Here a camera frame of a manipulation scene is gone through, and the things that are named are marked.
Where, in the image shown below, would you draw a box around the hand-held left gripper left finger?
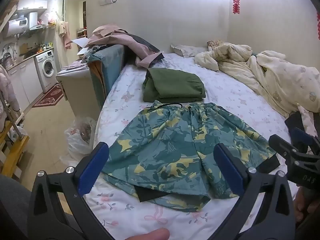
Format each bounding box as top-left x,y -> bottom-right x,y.
27,142 -> 118,240

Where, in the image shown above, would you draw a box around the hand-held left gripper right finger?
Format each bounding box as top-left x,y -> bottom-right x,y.
214,143 -> 297,240

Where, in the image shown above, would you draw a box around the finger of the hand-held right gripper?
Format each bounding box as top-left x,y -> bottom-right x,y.
291,127 -> 320,153
269,134 -> 320,163

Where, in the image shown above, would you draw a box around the teal yellow leaf-print pants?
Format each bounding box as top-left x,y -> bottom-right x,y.
101,100 -> 281,213

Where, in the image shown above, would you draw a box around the olive green folded pants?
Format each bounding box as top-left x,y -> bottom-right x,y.
142,67 -> 207,103

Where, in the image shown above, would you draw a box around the person's right hand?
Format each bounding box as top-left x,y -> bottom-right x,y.
294,187 -> 320,227

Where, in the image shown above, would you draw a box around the person's left hand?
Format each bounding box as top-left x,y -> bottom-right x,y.
124,227 -> 170,240

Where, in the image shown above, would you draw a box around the black cloth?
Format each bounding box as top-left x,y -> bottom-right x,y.
285,111 -> 308,138

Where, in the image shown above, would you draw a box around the pink floral cloth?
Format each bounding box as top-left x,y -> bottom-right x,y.
297,104 -> 318,138

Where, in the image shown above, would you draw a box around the white plastic bag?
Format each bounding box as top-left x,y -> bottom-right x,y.
59,116 -> 98,167

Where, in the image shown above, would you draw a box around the bed with floral sheet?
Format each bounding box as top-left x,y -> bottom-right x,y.
84,51 -> 300,240

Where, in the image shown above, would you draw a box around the cream bear-print quilt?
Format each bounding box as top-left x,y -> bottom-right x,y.
194,42 -> 320,118

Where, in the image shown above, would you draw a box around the yellow wooden rack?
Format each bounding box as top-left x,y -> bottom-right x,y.
0,120 -> 30,178

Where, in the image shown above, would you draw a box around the white side table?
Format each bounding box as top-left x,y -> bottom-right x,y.
55,66 -> 102,120

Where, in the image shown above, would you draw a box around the person's grey trouser leg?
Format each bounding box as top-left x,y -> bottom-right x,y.
0,174 -> 83,240

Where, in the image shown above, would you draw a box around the red patterned rug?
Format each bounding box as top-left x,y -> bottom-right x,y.
32,83 -> 65,108

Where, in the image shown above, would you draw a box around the teal bed headboard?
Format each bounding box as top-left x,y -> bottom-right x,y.
87,44 -> 127,110

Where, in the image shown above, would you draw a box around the white washing machine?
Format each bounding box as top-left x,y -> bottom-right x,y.
34,49 -> 58,93

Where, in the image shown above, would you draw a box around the white kitchen counter cabinets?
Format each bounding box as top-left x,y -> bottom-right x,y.
6,59 -> 44,110

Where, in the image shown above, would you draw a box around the pink padded garment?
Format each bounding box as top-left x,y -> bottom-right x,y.
0,65 -> 20,133

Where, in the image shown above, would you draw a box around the brown patterned cloth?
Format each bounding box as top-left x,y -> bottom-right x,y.
206,39 -> 227,49

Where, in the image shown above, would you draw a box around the pale floral pillow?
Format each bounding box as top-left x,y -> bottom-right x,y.
171,44 -> 209,57

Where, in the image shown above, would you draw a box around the white paper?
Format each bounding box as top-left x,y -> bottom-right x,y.
71,38 -> 90,55

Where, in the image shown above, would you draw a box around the dark grey cloth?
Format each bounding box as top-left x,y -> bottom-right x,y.
120,30 -> 160,53

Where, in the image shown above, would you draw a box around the pink hanging towels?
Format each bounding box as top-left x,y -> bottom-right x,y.
56,20 -> 72,50

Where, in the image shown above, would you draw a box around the rice cooker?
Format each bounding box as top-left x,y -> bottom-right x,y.
1,54 -> 13,67

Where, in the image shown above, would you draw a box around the pink plastic bag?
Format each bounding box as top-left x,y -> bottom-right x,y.
46,12 -> 58,27

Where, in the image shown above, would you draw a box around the white water heater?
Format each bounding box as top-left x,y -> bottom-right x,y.
2,12 -> 38,39

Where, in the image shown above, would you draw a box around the white wall cabinet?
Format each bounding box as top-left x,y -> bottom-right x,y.
17,0 -> 48,12

